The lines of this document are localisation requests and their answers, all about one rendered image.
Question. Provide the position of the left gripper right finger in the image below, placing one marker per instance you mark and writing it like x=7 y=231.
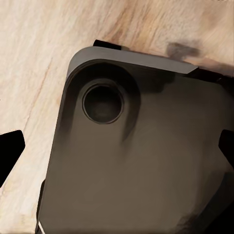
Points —
x=226 y=145

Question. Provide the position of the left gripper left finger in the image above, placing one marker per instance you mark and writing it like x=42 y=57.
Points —
x=11 y=146

